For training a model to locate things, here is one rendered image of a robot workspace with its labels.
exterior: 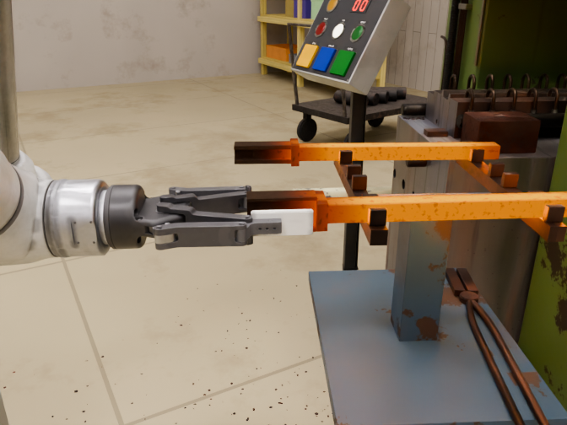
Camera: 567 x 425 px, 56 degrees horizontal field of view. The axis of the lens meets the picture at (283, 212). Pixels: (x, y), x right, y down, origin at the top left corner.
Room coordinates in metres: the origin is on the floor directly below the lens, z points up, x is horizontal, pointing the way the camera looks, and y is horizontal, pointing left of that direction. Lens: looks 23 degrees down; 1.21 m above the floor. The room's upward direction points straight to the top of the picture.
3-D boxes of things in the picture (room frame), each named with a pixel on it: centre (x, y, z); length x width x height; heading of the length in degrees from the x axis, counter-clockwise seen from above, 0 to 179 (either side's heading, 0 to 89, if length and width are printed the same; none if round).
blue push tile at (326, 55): (1.72, -0.13, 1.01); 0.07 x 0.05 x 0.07; 29
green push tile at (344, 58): (1.63, -0.18, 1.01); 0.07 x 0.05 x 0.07; 29
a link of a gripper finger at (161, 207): (0.56, 0.09, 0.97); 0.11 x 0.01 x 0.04; 77
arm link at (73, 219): (0.57, 0.23, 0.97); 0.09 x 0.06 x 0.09; 4
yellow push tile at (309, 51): (1.80, -0.08, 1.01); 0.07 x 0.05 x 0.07; 29
